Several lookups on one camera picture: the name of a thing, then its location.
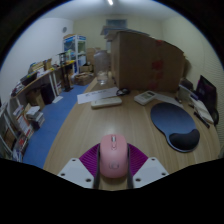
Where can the blue mouse pad, wrist rest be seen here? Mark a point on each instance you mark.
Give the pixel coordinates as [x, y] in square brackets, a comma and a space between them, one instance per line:
[171, 121]

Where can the ceiling light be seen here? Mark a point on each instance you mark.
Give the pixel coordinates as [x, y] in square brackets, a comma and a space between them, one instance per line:
[110, 2]

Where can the blue white display cabinet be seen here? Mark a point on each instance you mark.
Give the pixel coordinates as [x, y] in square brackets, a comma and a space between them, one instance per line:
[75, 50]

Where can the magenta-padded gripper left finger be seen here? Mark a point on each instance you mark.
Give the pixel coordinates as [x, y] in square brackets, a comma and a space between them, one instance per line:
[75, 170]

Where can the black monitor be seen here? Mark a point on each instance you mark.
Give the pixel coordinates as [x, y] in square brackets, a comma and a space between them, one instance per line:
[206, 91]

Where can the large brown cardboard box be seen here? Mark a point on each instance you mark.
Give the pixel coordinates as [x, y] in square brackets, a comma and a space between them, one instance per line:
[146, 63]

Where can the white flat case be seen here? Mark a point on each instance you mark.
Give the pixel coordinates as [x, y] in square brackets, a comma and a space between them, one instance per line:
[106, 102]

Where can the pink computer mouse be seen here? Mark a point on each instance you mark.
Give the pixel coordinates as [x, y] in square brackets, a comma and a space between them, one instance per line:
[113, 156]

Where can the clear plastic jar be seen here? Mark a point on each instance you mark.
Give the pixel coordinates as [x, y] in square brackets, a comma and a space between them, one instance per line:
[101, 66]

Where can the round wall clock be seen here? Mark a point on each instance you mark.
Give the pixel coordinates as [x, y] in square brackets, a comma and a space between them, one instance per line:
[64, 29]

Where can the black marker pen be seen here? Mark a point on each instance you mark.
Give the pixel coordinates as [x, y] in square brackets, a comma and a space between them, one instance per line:
[201, 119]

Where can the low cardboard box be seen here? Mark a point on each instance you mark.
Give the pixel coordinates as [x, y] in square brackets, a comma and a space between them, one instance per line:
[83, 79]

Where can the white remote control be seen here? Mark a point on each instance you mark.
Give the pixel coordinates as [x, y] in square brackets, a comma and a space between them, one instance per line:
[145, 97]

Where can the white paper sheet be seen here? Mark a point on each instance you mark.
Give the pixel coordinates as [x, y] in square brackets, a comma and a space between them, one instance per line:
[168, 98]
[95, 95]

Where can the bookshelf unit with books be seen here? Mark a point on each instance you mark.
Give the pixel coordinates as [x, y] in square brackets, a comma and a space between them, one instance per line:
[20, 130]

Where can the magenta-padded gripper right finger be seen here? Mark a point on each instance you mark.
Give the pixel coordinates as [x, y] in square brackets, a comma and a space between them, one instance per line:
[150, 170]

